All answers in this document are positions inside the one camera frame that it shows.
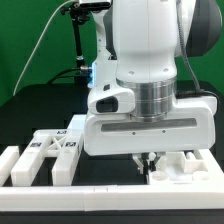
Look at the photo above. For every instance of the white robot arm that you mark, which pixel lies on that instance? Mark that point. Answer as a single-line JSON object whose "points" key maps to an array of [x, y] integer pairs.
{"points": [[144, 38]]}

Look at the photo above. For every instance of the black camera stand pole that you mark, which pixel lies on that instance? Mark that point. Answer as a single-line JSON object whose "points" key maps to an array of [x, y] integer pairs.
{"points": [[79, 16]]}

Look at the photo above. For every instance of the white chair seat block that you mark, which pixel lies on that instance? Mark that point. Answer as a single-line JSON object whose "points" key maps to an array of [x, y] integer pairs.
{"points": [[179, 168]]}

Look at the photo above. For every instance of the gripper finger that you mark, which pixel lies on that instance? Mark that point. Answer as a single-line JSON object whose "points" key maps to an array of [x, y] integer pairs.
{"points": [[137, 158], [153, 163]]}

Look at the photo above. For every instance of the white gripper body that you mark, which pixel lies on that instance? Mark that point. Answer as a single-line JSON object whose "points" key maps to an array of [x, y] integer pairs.
{"points": [[136, 118]]}

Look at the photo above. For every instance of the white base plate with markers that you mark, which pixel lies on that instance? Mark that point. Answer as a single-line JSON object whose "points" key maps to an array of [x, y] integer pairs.
{"points": [[77, 122]]}

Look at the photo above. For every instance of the white U-shaped border fence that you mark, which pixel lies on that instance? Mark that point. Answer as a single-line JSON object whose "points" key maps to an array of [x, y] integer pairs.
{"points": [[199, 195]]}

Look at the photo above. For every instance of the white chair back frame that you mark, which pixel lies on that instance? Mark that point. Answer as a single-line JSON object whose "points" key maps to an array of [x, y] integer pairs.
{"points": [[63, 145]]}

